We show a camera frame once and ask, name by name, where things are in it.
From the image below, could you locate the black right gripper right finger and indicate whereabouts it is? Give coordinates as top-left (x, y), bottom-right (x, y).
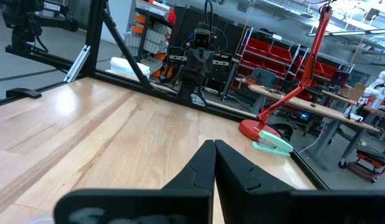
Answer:
top-left (214, 139), bottom-right (385, 224)

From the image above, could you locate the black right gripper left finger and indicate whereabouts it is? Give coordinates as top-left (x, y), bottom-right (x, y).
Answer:
top-left (53, 139), bottom-right (216, 224)

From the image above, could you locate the grey and orange bin rack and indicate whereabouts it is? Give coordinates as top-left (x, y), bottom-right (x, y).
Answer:
top-left (123, 0), bottom-right (178, 80)

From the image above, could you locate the mint green stapler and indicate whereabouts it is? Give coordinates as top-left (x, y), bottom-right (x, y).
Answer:
top-left (251, 129), bottom-right (295, 158)

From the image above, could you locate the red desk lamp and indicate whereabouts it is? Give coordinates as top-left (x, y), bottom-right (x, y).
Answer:
top-left (238, 0), bottom-right (335, 142)

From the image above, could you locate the black round chair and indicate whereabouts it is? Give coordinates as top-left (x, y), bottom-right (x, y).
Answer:
top-left (271, 122), bottom-right (294, 143)

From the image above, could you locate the white foam bundle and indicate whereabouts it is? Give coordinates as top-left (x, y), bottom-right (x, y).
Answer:
top-left (109, 56), bottom-right (151, 80)

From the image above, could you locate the red bin shelf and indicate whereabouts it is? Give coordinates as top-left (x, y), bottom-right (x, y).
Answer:
top-left (239, 27), bottom-right (352, 86)

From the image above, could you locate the wooden workbench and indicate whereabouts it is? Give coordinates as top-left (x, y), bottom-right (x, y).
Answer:
top-left (242, 81), bottom-right (382, 174)

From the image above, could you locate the red rolling cart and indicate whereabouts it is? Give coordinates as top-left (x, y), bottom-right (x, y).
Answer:
top-left (338, 145), bottom-right (385, 184)

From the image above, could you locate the white humanoid robot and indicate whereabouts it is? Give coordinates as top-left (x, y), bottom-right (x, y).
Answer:
top-left (363, 62), bottom-right (385, 110)

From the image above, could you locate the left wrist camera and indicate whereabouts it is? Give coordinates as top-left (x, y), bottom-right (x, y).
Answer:
top-left (192, 27), bottom-right (212, 49)

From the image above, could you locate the black aluminium table frame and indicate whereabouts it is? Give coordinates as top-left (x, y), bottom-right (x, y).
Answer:
top-left (0, 0), bottom-right (330, 191)

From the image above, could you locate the silver metal bracket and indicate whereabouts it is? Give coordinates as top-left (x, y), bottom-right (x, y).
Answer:
top-left (63, 44), bottom-right (92, 83)

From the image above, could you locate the black edge bracket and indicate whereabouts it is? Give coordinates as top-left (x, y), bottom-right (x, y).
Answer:
top-left (5, 87), bottom-right (43, 100)

